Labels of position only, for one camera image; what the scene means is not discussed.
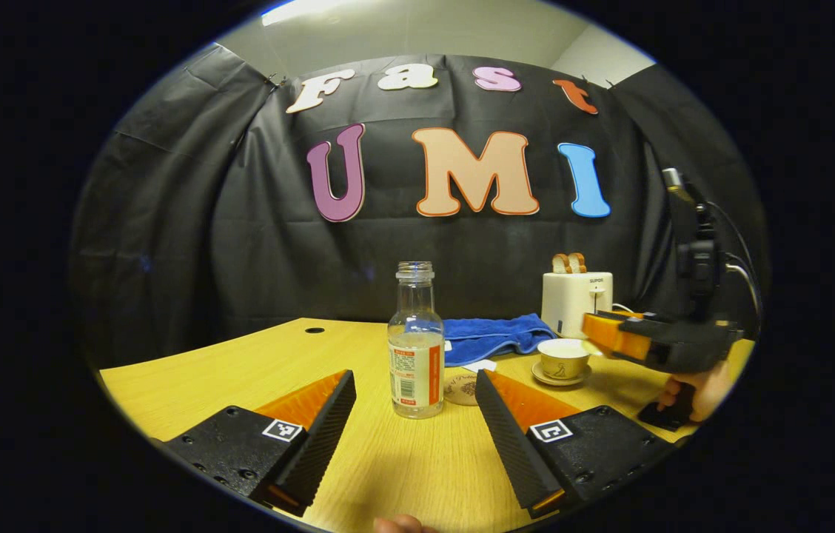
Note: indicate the cream teacup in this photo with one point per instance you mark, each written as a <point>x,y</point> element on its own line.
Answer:
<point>564,361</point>

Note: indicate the white toaster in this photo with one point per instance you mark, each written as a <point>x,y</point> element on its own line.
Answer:
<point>573,303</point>

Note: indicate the round cork coaster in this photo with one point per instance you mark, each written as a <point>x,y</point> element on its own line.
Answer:
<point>458,391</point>

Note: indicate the cream saucer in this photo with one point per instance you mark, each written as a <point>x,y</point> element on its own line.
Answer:
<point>562,381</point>

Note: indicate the clear water bottle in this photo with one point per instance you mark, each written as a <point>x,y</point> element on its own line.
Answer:
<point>416,355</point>

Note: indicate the toast slice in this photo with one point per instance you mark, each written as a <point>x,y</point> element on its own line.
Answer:
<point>577,262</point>
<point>560,263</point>

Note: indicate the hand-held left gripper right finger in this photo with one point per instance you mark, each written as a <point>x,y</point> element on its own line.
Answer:
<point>506,444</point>

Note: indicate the blue towel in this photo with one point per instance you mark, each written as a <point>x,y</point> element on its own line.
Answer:
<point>488,333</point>

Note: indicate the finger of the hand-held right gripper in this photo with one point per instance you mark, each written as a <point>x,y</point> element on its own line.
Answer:
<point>621,334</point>

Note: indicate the black backdrop cloth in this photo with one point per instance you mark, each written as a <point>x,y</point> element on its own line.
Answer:
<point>240,259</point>

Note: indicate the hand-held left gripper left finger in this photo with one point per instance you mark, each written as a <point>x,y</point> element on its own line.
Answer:
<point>325,444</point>

